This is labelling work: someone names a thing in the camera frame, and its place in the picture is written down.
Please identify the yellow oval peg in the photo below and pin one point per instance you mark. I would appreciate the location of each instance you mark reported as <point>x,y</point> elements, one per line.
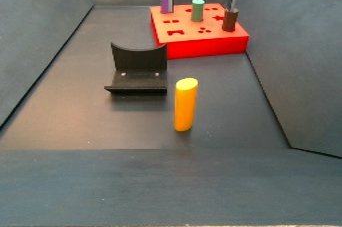
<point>186,90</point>

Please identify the red shape board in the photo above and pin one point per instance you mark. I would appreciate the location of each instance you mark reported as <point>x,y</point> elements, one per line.
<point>196,39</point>

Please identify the purple square peg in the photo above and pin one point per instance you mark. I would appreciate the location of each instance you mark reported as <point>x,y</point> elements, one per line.
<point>165,8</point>

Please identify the green round peg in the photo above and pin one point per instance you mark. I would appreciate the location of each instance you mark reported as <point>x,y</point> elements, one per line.
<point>197,14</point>

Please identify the brown hexagonal peg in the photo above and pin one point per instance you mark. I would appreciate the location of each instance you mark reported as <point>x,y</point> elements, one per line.
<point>231,20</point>

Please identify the black curved holder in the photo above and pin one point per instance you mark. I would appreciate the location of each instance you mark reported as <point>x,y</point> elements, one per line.
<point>141,71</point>

